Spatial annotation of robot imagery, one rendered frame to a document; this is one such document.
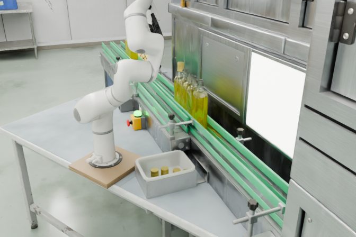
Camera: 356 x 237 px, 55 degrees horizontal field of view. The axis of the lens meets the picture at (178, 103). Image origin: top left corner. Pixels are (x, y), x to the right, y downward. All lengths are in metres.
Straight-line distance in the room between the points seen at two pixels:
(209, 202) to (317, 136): 0.85
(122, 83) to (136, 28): 0.20
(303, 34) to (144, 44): 0.54
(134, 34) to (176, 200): 0.67
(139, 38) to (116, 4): 6.23
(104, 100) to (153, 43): 0.31
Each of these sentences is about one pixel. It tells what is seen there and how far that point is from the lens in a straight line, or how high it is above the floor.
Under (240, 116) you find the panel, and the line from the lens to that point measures 1.50.
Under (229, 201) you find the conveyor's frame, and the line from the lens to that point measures 1.36.
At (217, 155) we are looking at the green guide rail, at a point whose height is 0.91.
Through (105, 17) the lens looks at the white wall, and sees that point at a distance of 7.44.
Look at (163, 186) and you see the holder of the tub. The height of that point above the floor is 0.79.
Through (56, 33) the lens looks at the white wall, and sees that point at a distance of 7.38.
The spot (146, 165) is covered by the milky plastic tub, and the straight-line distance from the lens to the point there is 1.52.
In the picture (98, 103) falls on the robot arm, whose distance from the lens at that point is 1.35.
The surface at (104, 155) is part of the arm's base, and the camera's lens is 1.59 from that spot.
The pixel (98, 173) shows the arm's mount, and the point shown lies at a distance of 1.56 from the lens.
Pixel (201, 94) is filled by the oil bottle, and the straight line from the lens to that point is 1.53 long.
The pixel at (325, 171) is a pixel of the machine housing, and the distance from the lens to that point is 0.63.
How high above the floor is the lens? 1.63
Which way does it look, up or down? 23 degrees down
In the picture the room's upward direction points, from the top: straight up
